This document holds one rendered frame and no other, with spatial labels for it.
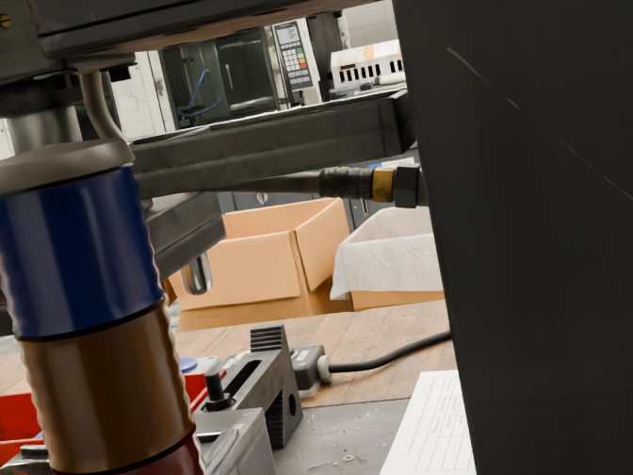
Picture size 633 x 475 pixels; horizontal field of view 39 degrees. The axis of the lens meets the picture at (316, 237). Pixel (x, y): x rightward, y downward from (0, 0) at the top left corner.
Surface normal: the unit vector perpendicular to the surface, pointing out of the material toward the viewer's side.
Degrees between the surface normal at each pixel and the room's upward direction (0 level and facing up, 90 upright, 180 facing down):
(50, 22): 90
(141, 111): 90
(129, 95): 90
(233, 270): 87
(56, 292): 104
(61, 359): 76
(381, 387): 0
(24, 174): 72
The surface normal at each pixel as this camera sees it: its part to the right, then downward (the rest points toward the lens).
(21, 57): -0.23, 0.23
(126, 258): 0.75, -0.29
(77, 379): -0.09, -0.04
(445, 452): -0.18, -0.97
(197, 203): 0.95, -0.14
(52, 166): 0.22, -0.18
